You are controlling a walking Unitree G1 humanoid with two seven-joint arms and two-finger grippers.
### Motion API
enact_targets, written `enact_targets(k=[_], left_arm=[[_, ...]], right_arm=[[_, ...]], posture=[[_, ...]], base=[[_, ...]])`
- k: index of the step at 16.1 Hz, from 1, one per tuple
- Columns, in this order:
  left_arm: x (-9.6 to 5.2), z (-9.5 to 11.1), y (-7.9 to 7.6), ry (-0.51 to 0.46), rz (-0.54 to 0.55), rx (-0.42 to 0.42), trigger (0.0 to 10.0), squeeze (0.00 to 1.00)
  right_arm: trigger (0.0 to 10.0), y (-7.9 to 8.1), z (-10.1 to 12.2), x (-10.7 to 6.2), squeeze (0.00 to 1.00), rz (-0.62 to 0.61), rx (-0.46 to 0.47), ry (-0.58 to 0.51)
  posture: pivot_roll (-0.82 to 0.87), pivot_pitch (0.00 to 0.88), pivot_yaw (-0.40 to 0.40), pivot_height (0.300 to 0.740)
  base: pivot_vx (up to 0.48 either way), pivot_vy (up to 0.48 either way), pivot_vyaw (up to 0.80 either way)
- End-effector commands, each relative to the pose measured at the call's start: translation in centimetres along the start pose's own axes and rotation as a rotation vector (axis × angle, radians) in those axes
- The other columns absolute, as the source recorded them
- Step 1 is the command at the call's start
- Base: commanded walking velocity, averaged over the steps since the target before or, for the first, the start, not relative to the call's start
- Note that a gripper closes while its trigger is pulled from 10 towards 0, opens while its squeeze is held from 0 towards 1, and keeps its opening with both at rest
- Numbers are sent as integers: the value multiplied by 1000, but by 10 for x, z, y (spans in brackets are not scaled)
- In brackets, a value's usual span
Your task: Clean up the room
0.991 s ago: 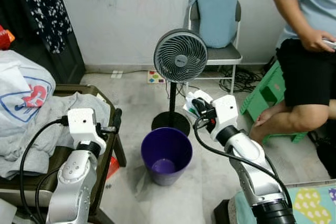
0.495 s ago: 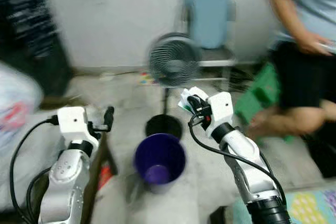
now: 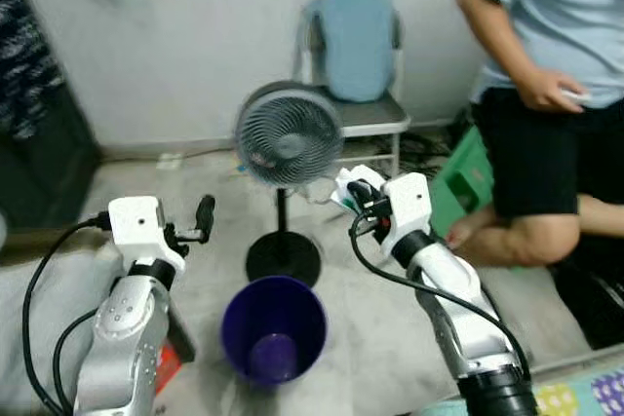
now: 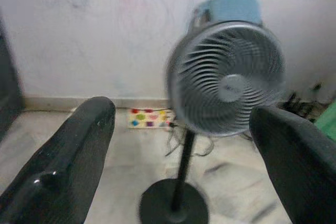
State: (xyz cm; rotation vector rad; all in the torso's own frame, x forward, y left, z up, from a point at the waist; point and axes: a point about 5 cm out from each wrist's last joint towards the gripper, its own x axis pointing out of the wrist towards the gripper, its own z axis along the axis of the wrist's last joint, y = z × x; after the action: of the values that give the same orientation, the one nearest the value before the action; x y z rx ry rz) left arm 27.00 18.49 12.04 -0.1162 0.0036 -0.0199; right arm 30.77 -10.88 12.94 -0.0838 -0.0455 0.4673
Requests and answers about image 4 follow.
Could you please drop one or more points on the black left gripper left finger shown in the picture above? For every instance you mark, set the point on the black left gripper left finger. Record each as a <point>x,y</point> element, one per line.
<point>60,161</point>

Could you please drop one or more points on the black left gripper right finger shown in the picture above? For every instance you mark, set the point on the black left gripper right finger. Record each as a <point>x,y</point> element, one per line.
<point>304,171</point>

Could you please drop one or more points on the wooden shape puzzle board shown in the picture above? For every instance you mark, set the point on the wooden shape puzzle board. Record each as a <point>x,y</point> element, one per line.
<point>147,119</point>

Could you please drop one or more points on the blue plastic bucket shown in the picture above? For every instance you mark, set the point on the blue plastic bucket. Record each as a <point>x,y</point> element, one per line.
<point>233,6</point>

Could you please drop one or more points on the grey pedestal fan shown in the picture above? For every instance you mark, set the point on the grey pedestal fan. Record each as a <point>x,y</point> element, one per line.
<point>225,77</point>

